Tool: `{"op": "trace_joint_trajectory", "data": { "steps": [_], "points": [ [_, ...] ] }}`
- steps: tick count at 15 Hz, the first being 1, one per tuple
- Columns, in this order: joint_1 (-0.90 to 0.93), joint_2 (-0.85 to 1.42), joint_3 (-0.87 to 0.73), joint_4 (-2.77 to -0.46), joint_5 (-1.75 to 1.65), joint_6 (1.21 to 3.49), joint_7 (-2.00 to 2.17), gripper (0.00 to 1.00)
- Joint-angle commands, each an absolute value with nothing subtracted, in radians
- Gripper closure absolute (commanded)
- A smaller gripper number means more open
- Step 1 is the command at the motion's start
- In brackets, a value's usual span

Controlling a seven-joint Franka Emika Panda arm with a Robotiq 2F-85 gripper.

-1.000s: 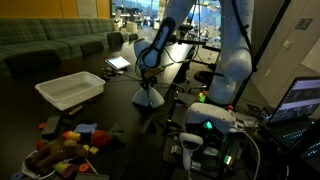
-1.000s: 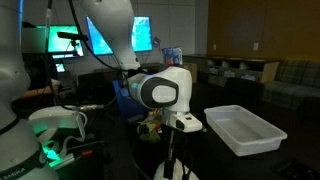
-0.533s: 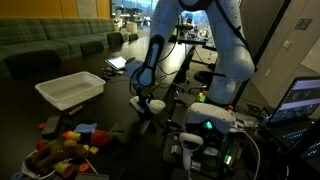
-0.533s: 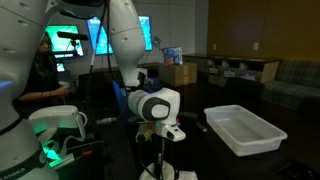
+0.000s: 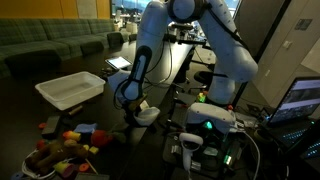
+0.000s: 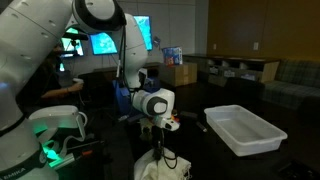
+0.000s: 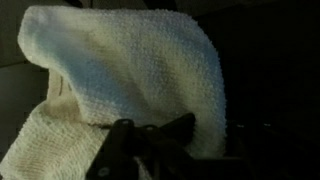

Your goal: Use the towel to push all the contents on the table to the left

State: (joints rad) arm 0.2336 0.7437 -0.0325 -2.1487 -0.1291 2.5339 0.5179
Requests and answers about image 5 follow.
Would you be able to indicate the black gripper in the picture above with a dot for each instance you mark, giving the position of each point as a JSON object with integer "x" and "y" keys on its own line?
{"x": 131, "y": 111}

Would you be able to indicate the white terry towel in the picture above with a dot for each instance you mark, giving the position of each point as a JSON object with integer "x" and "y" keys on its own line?
{"x": 148, "y": 115}

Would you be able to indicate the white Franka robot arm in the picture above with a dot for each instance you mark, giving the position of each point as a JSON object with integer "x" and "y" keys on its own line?
{"x": 230, "y": 53}

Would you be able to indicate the red plush toy green leaves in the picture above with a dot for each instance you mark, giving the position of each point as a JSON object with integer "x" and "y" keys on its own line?
{"x": 100, "y": 138}

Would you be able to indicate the tablet with lit screen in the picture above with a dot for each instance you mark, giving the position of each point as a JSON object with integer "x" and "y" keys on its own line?
{"x": 119, "y": 62}

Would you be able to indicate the small yellow block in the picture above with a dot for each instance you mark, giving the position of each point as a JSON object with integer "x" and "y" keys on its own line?
{"x": 93, "y": 150}

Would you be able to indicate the small wooden block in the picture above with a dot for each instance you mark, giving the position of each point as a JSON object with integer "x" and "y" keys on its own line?
{"x": 75, "y": 110}

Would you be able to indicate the orange yellow toy cylinder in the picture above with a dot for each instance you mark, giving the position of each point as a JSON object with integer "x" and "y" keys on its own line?
{"x": 71, "y": 135}

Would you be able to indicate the white plastic bin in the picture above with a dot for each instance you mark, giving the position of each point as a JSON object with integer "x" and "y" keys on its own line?
{"x": 70, "y": 89}

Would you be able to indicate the white VR controller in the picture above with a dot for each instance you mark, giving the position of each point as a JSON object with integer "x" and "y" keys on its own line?
{"x": 188, "y": 146}

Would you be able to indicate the thin wooden stick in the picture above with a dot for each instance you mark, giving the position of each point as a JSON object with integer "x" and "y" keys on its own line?
{"x": 91, "y": 166}

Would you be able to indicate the small green yellow object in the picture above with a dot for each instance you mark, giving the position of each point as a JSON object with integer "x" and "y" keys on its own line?
{"x": 201, "y": 97}

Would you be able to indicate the dark upholstered chair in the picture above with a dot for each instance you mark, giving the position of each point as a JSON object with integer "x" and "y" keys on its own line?
{"x": 91, "y": 47}
{"x": 33, "y": 63}
{"x": 115, "y": 39}
{"x": 133, "y": 37}

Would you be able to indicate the black rectangular block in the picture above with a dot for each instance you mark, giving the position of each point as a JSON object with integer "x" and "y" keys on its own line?
{"x": 93, "y": 176}
{"x": 51, "y": 126}

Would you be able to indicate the black office chair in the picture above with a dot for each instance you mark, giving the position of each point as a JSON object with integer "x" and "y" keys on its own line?
{"x": 201, "y": 78}

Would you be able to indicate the white VR headset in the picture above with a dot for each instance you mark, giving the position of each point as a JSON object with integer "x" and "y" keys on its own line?
{"x": 210, "y": 115}

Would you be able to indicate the brown plush dog toy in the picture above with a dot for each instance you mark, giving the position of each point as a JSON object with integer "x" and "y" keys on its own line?
{"x": 56, "y": 153}

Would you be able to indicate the yellow purple toy cup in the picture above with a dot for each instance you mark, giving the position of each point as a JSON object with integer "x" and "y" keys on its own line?
{"x": 64, "y": 169}

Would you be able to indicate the green plaid sofa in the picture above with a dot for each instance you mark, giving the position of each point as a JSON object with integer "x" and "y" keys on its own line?
{"x": 33, "y": 33}

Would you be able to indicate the open laptop computer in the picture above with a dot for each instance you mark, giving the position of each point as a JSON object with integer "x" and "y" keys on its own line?
{"x": 300, "y": 100}

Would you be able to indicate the white wall switch plate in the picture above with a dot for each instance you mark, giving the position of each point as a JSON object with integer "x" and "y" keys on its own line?
{"x": 287, "y": 44}

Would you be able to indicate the grey wall sign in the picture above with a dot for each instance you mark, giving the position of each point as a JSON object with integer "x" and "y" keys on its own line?
{"x": 303, "y": 24}

